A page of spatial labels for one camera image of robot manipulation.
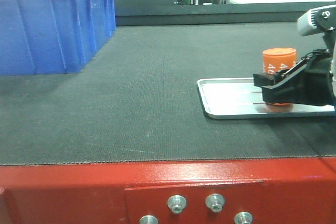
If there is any blue crate on conveyor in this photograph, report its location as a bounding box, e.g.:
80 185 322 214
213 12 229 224
1 0 116 76

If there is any silver metal tray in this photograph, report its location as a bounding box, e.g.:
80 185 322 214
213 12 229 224
197 78 335 120

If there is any silver bolt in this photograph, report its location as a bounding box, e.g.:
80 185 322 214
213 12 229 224
167 195 187 214
139 215 159 224
234 211 253 224
205 194 225 213

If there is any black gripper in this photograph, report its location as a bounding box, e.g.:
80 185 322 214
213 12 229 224
253 49 335 106

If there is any red conveyor frame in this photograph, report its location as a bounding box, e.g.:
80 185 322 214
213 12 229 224
1 157 335 223

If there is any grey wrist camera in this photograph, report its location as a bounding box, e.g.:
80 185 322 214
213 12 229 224
297 5 335 36

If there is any dark conveyor belt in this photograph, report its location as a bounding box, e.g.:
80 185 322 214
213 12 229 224
1 22 335 165

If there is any orange capacitor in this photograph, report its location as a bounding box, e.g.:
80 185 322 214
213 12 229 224
262 47 297 113

